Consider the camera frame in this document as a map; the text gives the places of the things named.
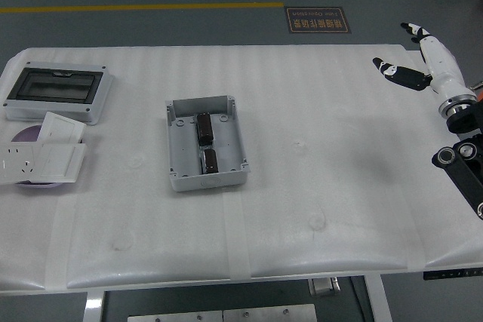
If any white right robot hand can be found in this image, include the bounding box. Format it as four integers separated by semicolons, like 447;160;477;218
372;22;477;106

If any black cylindrical battery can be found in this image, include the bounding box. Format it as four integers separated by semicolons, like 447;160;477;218
195;112;215;146
199;148;220;175

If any open grey junction box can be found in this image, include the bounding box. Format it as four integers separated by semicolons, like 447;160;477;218
165;94;251;193

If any grey box with dark window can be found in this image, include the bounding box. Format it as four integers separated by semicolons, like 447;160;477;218
2;60;115;125

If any brown floor sign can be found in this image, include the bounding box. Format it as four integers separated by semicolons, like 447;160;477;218
283;6;352;35

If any white foam mat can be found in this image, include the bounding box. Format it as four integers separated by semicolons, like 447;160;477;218
0;44;483;291

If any black table control panel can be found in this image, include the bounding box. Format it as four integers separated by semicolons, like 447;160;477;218
422;267;483;281

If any white table leg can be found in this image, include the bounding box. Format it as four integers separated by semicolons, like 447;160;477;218
82;290;106;322
364;274;393;322

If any purple round disc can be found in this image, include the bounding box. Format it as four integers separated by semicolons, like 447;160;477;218
10;124;65;190

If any white socket panel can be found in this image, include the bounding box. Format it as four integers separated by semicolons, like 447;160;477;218
0;143;45;186

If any grey metal bracket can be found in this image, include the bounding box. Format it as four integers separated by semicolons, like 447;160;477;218
307;278;341;297

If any grey metal base plate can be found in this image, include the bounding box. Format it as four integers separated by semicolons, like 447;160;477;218
127;309;223;322
222;303;318;322

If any white switch panel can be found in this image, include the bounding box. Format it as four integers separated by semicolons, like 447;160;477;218
36;111;86;145
29;143;87;183

